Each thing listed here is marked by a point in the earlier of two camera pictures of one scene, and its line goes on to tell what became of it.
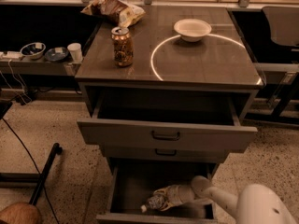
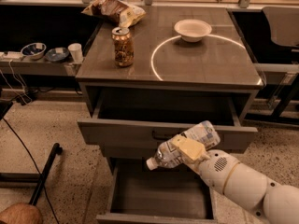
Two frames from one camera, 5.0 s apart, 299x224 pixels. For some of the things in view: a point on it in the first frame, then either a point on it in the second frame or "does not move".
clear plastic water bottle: (156, 203) -> (205, 134)
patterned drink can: (123, 46) does not move
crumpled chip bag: (114, 10) does not move
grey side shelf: (38, 66) does not move
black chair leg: (56, 147) does not move
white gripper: (182, 193) -> (215, 168)
